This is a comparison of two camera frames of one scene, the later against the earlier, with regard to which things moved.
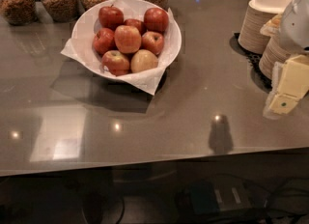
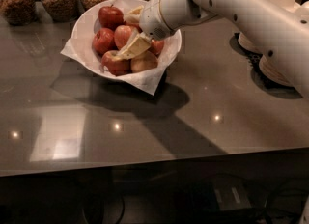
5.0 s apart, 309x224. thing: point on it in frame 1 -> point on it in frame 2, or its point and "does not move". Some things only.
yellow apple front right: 143,60 does not move
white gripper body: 295,25 -> 151,19
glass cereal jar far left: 17,4 does not move
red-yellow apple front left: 116,62 does not move
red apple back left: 110,16 does not move
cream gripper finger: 272,27 -> 133,16
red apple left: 104,41 does not move
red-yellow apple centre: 127,39 does not move
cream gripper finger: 290,83 -> 138,43
